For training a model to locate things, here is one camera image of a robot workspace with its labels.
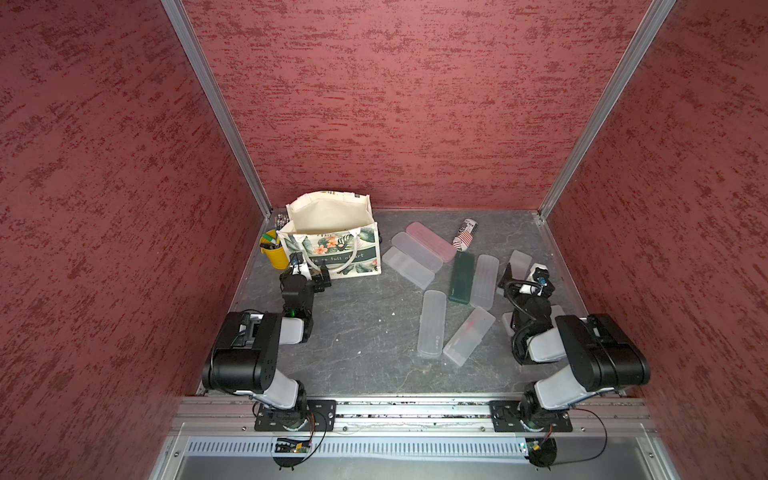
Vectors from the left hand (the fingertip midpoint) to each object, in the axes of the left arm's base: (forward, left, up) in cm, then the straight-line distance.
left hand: (310, 268), depth 93 cm
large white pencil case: (+5, -32, -7) cm, 33 cm away
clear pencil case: (+14, -36, -9) cm, 39 cm away
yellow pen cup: (+6, +13, +4) cm, 14 cm away
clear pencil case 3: (-18, -50, -8) cm, 53 cm away
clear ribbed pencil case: (+1, -58, -8) cm, 59 cm away
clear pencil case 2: (-14, -39, -9) cm, 43 cm away
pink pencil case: (+19, -41, -8) cm, 46 cm away
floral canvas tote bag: (+13, -7, +5) cm, 16 cm away
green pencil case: (+2, -51, -8) cm, 51 cm away
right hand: (-3, -66, +4) cm, 66 cm away
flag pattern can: (+20, -54, -6) cm, 58 cm away
